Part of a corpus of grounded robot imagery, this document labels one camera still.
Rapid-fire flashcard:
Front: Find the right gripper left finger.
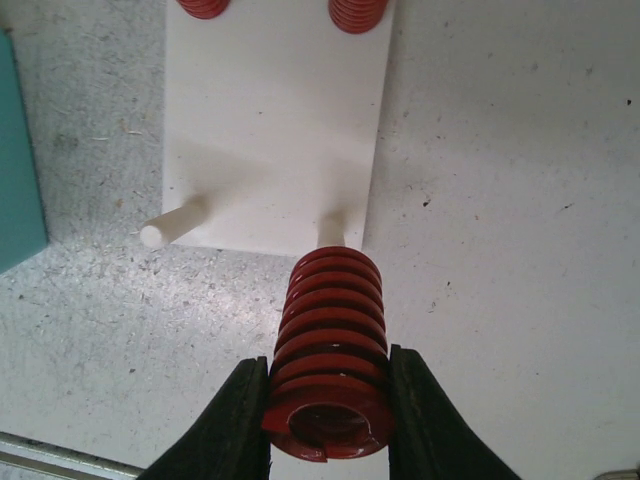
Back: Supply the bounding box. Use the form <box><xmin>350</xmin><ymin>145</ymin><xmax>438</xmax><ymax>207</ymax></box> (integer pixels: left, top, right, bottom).
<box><xmin>139</xmin><ymin>356</ymin><xmax>271</xmax><ymax>480</ymax></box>

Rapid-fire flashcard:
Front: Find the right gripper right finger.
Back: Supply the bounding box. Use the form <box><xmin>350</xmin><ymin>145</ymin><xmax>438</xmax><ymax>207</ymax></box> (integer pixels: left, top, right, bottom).
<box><xmin>388</xmin><ymin>345</ymin><xmax>518</xmax><ymax>480</ymax></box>

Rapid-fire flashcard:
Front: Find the large red spring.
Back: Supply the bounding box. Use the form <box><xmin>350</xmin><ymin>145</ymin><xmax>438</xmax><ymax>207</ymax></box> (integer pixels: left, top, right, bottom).
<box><xmin>328</xmin><ymin>0</ymin><xmax>388</xmax><ymax>34</ymax></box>

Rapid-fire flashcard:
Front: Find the turquoise plastic tray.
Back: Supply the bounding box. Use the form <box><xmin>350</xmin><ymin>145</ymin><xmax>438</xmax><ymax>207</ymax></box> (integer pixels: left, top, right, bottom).
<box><xmin>0</xmin><ymin>32</ymin><xmax>48</xmax><ymax>272</ymax></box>

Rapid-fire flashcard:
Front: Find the white peg base plate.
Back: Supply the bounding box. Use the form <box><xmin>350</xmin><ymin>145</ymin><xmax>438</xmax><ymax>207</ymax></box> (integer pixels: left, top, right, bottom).
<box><xmin>140</xmin><ymin>1</ymin><xmax>395</xmax><ymax>256</ymax></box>

